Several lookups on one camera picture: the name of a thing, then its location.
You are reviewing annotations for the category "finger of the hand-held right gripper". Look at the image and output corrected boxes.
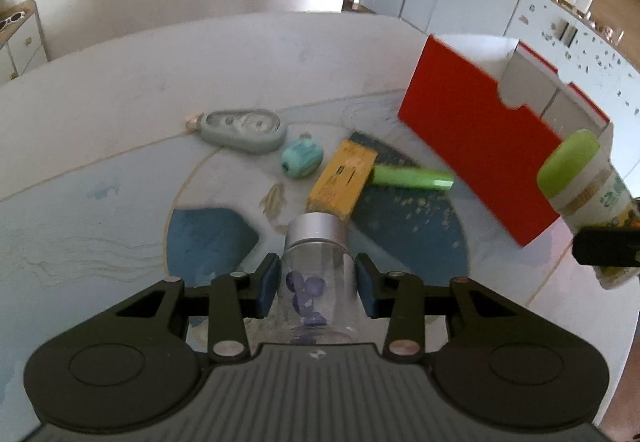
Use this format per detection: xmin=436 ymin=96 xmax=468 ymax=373
xmin=573 ymin=227 xmax=640 ymax=267

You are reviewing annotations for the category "red and white cardboard box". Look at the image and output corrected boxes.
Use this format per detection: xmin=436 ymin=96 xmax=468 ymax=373
xmin=397 ymin=34 xmax=614 ymax=249

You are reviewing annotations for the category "small yellow box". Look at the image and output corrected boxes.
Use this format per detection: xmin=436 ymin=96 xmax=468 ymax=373
xmin=305 ymin=140 xmax=377 ymax=223

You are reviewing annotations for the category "blue beads pile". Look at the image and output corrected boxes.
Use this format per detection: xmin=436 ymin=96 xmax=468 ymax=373
xmin=284 ymin=270 xmax=329 ymax=346

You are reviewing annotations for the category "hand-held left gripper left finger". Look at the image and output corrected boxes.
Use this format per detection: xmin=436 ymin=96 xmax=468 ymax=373
xmin=117 ymin=252 xmax=282 ymax=364

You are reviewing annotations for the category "green highlighter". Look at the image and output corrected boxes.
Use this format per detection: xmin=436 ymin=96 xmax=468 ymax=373
xmin=372 ymin=165 xmax=455 ymax=192

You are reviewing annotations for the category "grey-green correction tape dispenser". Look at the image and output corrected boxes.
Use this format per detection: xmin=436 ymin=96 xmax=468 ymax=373
xmin=185 ymin=108 xmax=289 ymax=155

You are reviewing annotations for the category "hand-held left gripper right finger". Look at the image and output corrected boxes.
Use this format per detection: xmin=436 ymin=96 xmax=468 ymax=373
xmin=354 ymin=252 xmax=522 ymax=364

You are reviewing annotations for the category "green-capped white bottle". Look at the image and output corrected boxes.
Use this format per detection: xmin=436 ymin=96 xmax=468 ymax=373
xmin=536 ymin=129 xmax=640 ymax=291

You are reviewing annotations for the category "teal pencil sharpener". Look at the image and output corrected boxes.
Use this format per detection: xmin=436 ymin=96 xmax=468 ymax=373
xmin=279 ymin=135 xmax=325 ymax=179

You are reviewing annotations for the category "glass jar with silver lid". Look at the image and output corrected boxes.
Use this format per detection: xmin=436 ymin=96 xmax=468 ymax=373
xmin=279 ymin=213 xmax=361 ymax=346

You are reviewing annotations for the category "wooden side cabinet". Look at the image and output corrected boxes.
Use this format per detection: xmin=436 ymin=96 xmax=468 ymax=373
xmin=0 ymin=0 xmax=51 ymax=83

